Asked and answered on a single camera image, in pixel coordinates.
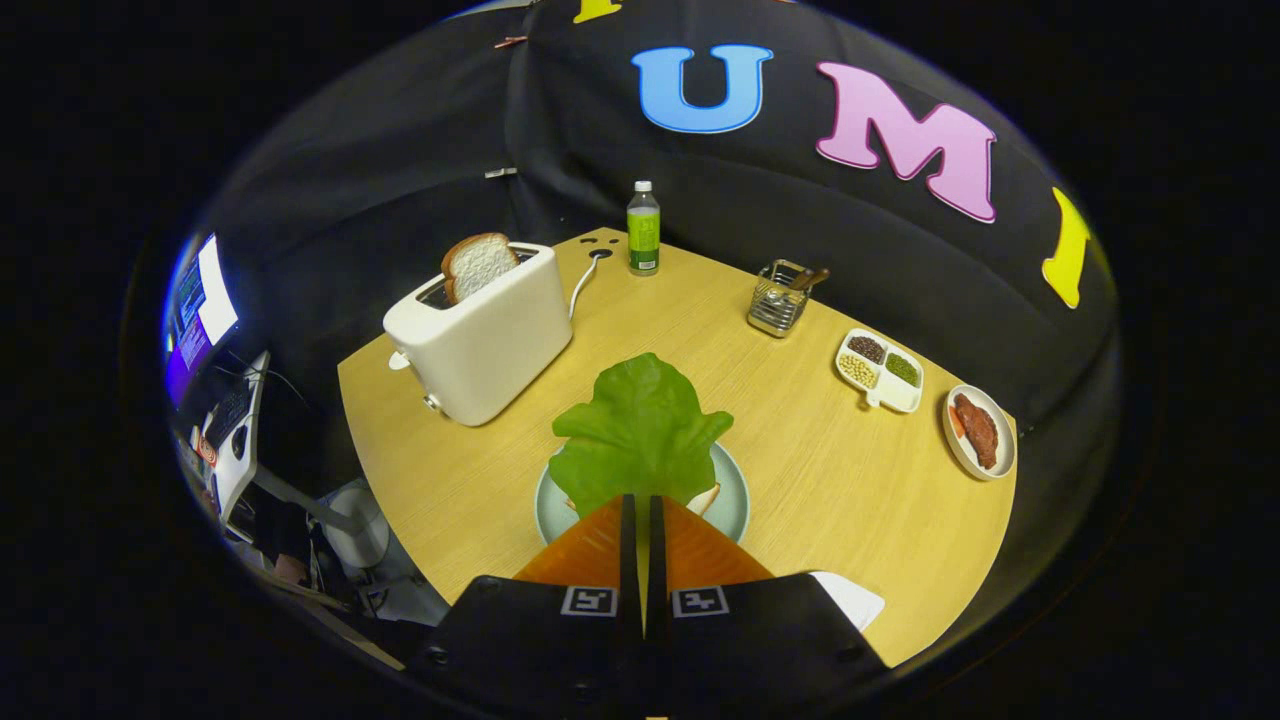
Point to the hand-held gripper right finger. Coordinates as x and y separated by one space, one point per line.
655 560

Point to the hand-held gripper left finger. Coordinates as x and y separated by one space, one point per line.
627 560

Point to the green lettuce leaf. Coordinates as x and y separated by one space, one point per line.
640 430

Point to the toasted bread slice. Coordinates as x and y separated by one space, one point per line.
478 265

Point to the bread slice under lettuce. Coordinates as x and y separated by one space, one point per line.
705 498

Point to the pale green round plate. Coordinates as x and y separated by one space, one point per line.
735 500

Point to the white rectangular plate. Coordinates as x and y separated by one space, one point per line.
850 600

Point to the white toaster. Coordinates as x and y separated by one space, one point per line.
490 340

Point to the white divided bean dish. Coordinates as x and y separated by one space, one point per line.
880 388

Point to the white round meat plate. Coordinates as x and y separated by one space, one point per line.
962 455

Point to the green label plastic bottle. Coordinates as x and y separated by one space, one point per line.
643 235

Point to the orange carrot slice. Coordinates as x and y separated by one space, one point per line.
955 422

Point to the brown meat slice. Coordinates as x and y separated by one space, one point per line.
978 430

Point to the black backdrop cloth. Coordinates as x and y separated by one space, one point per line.
800 220

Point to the white framed keyboard device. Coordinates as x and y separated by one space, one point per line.
235 440

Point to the computer monitor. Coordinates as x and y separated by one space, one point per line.
205 300

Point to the pink cloth clip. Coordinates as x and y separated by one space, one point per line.
510 42

